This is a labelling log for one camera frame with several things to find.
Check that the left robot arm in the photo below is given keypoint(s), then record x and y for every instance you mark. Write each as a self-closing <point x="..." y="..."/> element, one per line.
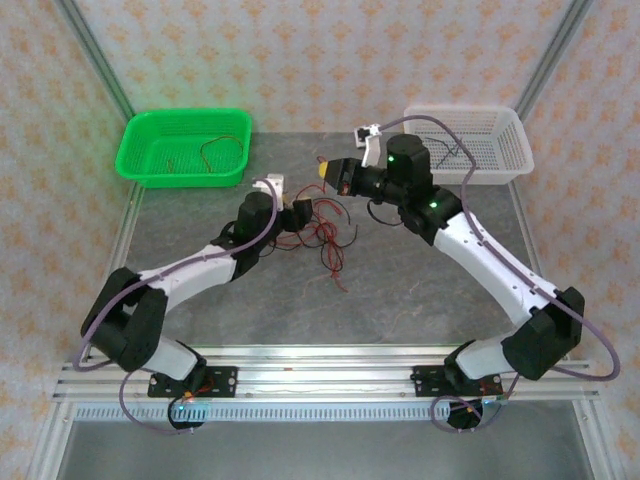
<point x="190" y="272"/>

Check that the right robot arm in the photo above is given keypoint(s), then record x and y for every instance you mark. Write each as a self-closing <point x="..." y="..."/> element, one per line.
<point x="490" y="270"/>

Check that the white plastic basket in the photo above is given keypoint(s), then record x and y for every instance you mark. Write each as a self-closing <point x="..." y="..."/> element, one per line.
<point x="500" y="150"/>

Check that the green plastic basket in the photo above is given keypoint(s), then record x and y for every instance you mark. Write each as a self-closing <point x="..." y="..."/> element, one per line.
<point x="150" y="150"/>

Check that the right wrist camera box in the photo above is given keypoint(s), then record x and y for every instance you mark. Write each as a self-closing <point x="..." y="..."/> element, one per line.
<point x="370" y="150"/>

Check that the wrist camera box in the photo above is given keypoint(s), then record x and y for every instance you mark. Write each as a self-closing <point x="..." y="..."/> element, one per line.
<point x="272" y="182"/>
<point x="370" y="150"/>

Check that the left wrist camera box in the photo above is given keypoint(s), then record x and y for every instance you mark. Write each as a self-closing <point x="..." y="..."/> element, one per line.
<point x="272" y="182"/>

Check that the aluminium table side rail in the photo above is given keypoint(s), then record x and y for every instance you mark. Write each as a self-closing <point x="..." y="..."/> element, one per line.
<point x="520" y="200"/>
<point x="122" y="235"/>

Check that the aluminium mounting rail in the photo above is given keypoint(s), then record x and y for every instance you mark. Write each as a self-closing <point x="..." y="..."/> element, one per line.
<point x="325" y="375"/>

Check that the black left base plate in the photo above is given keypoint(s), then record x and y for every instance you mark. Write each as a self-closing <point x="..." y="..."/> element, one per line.
<point x="225" y="382"/>

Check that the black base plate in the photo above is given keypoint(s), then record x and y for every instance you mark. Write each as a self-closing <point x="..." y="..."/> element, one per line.
<point x="425" y="382"/>
<point x="225" y="382"/>

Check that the aluminium corner post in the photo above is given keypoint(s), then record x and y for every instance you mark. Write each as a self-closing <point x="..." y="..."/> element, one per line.
<point x="97" y="60"/>
<point x="550" y="60"/>

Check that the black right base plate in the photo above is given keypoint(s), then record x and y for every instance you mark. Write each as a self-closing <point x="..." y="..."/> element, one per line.
<point x="425" y="382"/>

